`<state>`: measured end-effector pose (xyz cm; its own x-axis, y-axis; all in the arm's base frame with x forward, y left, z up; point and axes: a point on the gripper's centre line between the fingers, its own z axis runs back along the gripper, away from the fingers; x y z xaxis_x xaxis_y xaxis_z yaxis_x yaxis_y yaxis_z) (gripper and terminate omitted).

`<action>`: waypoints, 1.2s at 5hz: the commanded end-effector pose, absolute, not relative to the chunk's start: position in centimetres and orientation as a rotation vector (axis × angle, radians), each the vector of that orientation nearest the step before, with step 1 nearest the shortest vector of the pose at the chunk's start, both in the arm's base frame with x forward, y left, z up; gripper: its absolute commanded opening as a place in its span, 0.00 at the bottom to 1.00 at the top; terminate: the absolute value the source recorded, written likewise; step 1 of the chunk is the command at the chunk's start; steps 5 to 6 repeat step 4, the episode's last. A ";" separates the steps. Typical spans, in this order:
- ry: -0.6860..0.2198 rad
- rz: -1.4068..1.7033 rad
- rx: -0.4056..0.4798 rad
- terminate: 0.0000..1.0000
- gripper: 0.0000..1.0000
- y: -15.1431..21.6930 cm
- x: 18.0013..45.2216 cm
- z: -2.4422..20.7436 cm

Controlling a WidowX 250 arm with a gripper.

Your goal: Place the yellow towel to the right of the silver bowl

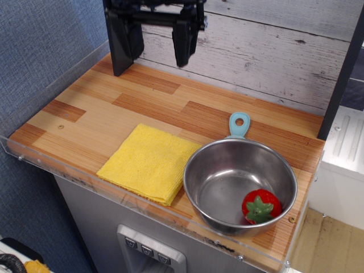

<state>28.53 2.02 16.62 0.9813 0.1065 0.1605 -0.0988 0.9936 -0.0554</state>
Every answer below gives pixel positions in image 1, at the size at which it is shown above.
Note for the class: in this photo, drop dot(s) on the silver dispenser button panel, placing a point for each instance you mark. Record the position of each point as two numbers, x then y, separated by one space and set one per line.
144 254

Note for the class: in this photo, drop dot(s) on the grey toy fridge cabinet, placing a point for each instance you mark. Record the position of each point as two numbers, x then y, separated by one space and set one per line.
97 218

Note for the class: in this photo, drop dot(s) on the white toy sink unit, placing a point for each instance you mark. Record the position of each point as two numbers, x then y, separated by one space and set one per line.
337 187

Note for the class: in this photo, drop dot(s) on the yellow towel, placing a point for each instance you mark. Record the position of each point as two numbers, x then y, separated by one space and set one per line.
149 163

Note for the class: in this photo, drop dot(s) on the dark grey post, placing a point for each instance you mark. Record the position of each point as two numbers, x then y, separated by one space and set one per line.
345 73
119 45

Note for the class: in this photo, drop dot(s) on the silver bowl with blue handle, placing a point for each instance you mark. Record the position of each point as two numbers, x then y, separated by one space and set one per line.
219 175

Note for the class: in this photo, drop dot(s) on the dark grey left post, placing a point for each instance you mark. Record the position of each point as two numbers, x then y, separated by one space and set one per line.
119 45

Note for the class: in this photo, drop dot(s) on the clear acrylic guard rail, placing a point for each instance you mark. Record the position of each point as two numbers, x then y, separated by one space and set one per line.
73 130

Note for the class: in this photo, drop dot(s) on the yellow object bottom corner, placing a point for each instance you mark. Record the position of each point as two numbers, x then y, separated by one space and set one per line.
35 266

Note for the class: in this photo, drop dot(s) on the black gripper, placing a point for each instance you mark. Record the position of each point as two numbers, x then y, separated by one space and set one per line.
127 32

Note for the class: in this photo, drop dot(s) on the red toy strawberry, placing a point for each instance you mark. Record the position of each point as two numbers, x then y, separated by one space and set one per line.
260 206

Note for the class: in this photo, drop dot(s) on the dark grey right post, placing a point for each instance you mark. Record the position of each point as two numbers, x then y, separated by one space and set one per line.
345 73

